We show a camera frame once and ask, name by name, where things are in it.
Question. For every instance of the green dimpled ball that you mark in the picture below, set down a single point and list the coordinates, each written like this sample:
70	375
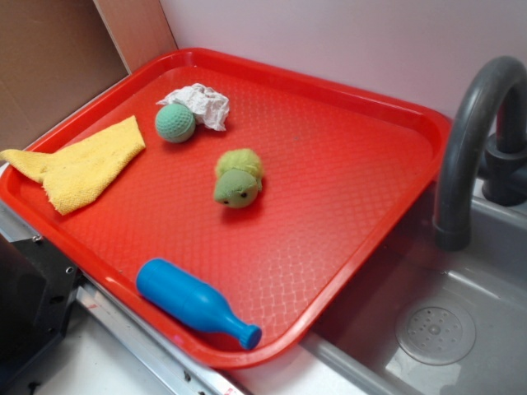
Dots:
175	123

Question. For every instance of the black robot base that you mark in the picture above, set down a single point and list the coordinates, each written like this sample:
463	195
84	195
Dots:
38	286

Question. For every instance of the grey toy faucet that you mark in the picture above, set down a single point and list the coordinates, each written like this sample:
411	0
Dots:
487	140

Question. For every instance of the blue plastic bottle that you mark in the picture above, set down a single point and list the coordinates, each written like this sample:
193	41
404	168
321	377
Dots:
193	302

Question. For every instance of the red plastic tray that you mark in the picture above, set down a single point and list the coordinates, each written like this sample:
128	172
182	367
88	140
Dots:
341	167

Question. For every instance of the crumpled white paper towel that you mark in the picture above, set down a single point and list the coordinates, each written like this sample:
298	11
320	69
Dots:
209	107

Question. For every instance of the brown cardboard panel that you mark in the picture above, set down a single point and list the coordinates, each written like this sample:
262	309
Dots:
56	56

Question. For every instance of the sink drain strainer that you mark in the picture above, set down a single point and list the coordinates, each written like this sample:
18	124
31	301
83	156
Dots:
435	331

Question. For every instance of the yellow cloth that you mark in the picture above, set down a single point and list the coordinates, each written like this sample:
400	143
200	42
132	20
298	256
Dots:
75	176

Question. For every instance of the grey plastic sink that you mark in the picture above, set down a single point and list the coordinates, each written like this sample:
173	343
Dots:
356	333

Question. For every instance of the green plush toy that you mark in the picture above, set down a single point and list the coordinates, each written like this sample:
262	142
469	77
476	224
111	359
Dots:
239	178

